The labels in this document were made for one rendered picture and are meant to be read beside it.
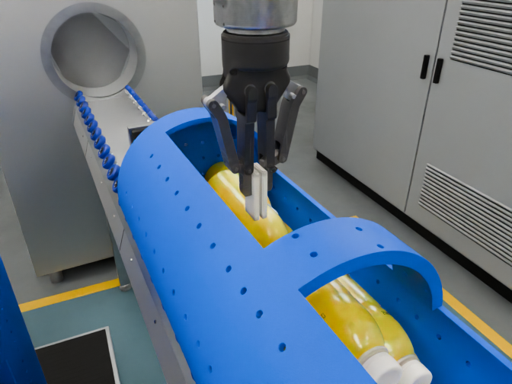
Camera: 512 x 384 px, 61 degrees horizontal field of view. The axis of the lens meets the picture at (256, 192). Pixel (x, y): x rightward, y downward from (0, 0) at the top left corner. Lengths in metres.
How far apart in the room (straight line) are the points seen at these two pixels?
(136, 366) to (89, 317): 0.38
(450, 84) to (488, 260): 0.87
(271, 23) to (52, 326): 1.93
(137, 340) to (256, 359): 1.67
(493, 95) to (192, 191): 1.80
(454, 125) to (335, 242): 1.96
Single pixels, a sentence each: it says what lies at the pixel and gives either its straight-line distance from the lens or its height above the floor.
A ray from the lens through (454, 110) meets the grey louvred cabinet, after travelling 2.34.
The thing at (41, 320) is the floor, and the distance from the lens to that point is 2.27.
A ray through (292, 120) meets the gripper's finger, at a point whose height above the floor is 1.29.
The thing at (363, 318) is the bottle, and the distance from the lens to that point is 0.45.
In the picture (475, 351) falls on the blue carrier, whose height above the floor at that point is 1.10.
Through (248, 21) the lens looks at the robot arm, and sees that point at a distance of 0.45.
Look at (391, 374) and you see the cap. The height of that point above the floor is 1.14.
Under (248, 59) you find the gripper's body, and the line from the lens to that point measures 0.47.
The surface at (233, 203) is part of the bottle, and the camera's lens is 0.64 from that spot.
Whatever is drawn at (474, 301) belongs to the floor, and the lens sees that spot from 2.38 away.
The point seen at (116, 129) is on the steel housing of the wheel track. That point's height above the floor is 0.93.
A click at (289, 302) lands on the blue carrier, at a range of 0.38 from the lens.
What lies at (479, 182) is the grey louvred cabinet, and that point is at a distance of 2.30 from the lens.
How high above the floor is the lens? 1.48
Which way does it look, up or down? 29 degrees down
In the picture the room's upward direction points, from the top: straight up
